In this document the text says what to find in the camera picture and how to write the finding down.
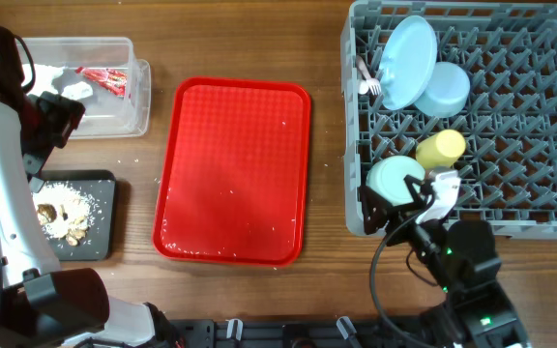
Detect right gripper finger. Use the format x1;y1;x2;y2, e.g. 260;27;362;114
403;175;436;201
359;185;395;236

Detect green plastic bowl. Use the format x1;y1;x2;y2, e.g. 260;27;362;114
366;156;425;206

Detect yellow plastic cup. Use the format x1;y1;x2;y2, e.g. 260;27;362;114
415;130;466;170

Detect white napkin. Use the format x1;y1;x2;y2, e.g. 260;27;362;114
29;64;94;101

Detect red snack wrapper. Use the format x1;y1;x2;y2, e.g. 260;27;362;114
75;67;128;98

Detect food scraps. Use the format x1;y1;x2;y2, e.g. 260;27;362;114
32;182;98;247

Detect light blue bowl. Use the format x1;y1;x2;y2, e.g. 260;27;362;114
414;62;470;118

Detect white plastic fork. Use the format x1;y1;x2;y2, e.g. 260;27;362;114
355;56;382;96

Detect light blue plate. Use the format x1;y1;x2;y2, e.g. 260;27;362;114
379;15;438;110

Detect white plastic spoon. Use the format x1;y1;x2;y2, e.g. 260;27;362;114
358;80;369;95

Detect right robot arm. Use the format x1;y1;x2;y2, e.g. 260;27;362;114
359;169;531;347

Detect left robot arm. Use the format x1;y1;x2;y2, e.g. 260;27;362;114
0;26;178;347

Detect grey dishwasher rack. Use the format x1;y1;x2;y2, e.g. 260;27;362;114
340;1;557;240

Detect clear plastic bin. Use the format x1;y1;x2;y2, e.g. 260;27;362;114
17;37;151;139

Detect black plastic tray bin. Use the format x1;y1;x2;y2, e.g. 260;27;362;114
34;170;117;262

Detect red serving tray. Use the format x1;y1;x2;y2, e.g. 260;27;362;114
152;76;311;268

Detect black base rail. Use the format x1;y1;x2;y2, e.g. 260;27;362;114
171;319;411;348

